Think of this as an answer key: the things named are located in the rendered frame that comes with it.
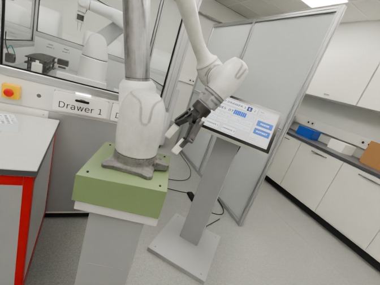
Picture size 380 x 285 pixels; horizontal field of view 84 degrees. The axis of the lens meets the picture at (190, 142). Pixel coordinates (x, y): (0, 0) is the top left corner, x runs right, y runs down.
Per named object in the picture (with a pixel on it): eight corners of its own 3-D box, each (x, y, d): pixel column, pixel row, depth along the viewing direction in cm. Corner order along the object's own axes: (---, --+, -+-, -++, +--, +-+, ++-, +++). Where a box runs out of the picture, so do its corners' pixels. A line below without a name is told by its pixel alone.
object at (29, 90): (163, 131, 155) (168, 112, 150) (-23, 97, 107) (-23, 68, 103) (140, 101, 234) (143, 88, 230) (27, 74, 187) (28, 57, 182)
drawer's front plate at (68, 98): (105, 119, 134) (108, 102, 131) (52, 109, 120) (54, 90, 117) (105, 118, 135) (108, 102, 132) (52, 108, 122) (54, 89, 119)
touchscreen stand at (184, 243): (203, 284, 140) (266, 147, 110) (146, 250, 151) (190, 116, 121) (219, 239, 186) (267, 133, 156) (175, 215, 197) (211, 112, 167)
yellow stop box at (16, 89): (17, 100, 110) (18, 87, 108) (0, 97, 107) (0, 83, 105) (20, 98, 114) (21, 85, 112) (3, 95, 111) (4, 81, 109)
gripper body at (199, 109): (195, 95, 85) (180, 113, 86) (202, 102, 77) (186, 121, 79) (207, 107, 88) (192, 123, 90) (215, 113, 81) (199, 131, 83)
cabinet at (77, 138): (139, 219, 178) (164, 132, 155) (-25, 222, 130) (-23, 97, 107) (125, 164, 258) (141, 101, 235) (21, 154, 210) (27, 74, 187)
